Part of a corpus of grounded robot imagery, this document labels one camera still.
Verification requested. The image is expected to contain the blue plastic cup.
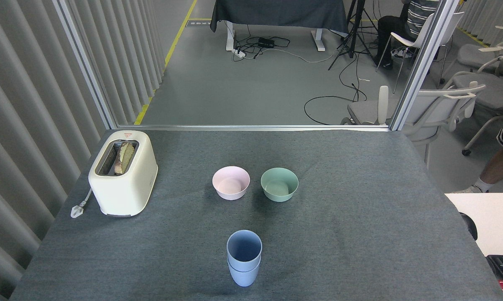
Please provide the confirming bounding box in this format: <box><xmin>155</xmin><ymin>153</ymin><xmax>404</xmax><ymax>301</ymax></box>
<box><xmin>227</xmin><ymin>230</ymin><xmax>263</xmax><ymax>273</ymax></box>
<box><xmin>228</xmin><ymin>255</ymin><xmax>261</xmax><ymax>287</ymax></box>

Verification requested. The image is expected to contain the pink plastic bowl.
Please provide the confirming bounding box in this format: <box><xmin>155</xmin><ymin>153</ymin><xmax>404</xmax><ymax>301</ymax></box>
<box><xmin>212</xmin><ymin>166</ymin><xmax>250</xmax><ymax>201</ymax></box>

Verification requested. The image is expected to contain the green plastic bowl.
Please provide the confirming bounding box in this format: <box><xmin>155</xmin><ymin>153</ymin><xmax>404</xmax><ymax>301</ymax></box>
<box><xmin>260</xmin><ymin>168</ymin><xmax>299</xmax><ymax>203</ymax></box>

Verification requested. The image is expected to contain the grey white armchair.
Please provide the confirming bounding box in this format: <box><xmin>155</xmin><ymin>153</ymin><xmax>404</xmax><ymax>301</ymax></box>
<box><xmin>456</xmin><ymin>26</ymin><xmax>503</xmax><ymax>72</ymax></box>
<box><xmin>450</xmin><ymin>52</ymin><xmax>503</xmax><ymax>156</ymax></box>
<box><xmin>341</xmin><ymin>82</ymin><xmax>486</xmax><ymax>147</ymax></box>

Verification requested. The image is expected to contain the toasted bread slice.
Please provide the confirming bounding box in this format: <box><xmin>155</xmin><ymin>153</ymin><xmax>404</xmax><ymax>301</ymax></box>
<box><xmin>114</xmin><ymin>141</ymin><xmax>135</xmax><ymax>176</ymax></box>

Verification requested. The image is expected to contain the cream white toaster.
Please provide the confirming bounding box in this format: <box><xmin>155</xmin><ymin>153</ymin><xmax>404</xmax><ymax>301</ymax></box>
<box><xmin>88</xmin><ymin>130</ymin><xmax>158</xmax><ymax>218</ymax></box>

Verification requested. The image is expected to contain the dark grey tablecloth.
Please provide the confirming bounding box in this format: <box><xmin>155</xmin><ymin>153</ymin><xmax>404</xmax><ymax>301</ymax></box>
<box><xmin>210</xmin><ymin>0</ymin><xmax>349</xmax><ymax>35</ymax></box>

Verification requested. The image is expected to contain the black tripod stand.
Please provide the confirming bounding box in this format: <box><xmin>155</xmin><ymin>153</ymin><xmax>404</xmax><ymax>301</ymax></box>
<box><xmin>328</xmin><ymin>0</ymin><xmax>379</xmax><ymax>71</ymax></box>

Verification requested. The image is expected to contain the white plastic chair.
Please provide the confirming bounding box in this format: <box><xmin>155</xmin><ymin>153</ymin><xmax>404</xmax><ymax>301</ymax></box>
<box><xmin>376</xmin><ymin>12</ymin><xmax>465</xmax><ymax>94</ymax></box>

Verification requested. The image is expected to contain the seated person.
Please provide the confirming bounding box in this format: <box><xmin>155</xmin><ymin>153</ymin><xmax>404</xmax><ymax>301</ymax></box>
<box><xmin>375</xmin><ymin>0</ymin><xmax>441</xmax><ymax>69</ymax></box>

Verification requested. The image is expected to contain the black round object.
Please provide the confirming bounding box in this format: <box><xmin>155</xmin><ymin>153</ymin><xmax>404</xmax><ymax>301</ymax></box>
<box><xmin>460</xmin><ymin>212</ymin><xmax>478</xmax><ymax>241</ymax></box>

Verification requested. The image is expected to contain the walking person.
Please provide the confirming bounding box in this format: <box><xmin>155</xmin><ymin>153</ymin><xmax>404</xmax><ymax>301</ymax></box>
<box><xmin>452</xmin><ymin>112</ymin><xmax>503</xmax><ymax>194</ymax></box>

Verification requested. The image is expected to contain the white side table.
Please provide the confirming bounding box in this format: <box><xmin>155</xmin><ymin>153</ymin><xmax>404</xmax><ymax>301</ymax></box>
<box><xmin>444</xmin><ymin>193</ymin><xmax>503</xmax><ymax>257</ymax></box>

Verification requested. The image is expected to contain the silver aluminium rail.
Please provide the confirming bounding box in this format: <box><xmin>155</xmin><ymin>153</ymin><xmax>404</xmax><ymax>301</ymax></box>
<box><xmin>117</xmin><ymin>124</ymin><xmax>392</xmax><ymax>132</ymax></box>

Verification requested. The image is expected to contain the black looped floor cable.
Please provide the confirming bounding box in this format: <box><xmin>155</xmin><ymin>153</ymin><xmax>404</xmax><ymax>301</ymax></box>
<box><xmin>304</xmin><ymin>54</ymin><xmax>368</xmax><ymax>125</ymax></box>

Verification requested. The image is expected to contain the white floor cable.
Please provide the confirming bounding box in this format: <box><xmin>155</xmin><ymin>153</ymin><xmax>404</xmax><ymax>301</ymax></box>
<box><xmin>272</xmin><ymin>47</ymin><xmax>340</xmax><ymax>64</ymax></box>

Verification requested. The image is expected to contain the silver aluminium post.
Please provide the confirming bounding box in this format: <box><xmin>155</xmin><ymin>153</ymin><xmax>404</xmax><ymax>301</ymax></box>
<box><xmin>389</xmin><ymin>0</ymin><xmax>461</xmax><ymax>131</ymax></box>
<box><xmin>53</xmin><ymin>0</ymin><xmax>119</xmax><ymax>130</ymax></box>

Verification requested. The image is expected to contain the white toaster plug cord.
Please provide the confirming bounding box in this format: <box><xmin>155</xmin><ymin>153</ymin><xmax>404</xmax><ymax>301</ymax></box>
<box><xmin>70</xmin><ymin>188</ymin><xmax>94</xmax><ymax>219</ymax></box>

